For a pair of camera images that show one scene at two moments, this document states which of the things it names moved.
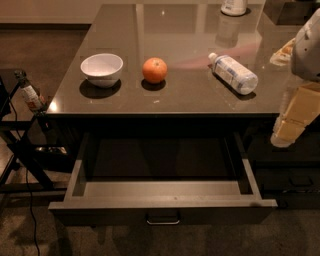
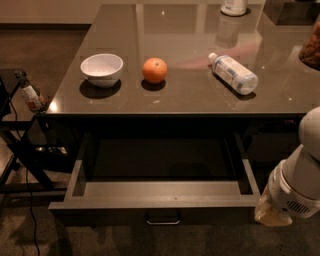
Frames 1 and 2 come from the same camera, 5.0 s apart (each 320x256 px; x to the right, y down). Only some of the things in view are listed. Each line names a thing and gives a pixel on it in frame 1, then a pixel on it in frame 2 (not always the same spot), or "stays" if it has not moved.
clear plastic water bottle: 234,73 stays
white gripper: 307,50 -> 286,196
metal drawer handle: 163,223 stays
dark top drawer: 157,178 stays
